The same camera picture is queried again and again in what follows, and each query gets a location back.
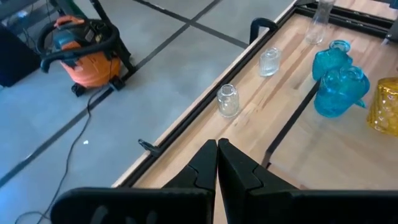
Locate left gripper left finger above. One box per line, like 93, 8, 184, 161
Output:
50, 139, 218, 224

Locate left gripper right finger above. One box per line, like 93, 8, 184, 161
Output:
218, 138, 398, 224

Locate clear faceted round glass jar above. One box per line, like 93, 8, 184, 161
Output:
216, 83, 241, 119

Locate clear oval ribbed glass vase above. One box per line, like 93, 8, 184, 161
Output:
259, 47, 282, 78

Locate blue flared-rim glass vase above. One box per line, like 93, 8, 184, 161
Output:
313, 65, 371, 119

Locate yellow hobnail textured glass vase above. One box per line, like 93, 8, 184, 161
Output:
366, 77, 398, 138

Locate wooden shelf black metal legs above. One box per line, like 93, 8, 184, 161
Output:
261, 77, 398, 191

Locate black table edge clamp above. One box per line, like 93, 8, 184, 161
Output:
138, 139, 161, 157
249, 17, 279, 45

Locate black stand leg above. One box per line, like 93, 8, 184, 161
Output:
89, 0, 137, 75

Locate orange shop vacuum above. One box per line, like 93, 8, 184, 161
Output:
36, 14, 137, 98

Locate blue bulbous textured glass vase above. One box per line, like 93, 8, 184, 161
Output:
312, 39, 354, 82

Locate tall clear glass carafe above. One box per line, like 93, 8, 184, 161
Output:
305, 0, 336, 45

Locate black cabinet box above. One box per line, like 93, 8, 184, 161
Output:
0, 23, 42, 88

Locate black aluminium table frame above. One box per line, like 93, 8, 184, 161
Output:
119, 0, 398, 189

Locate black vacuum power cable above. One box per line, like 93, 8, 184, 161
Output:
14, 86, 106, 224

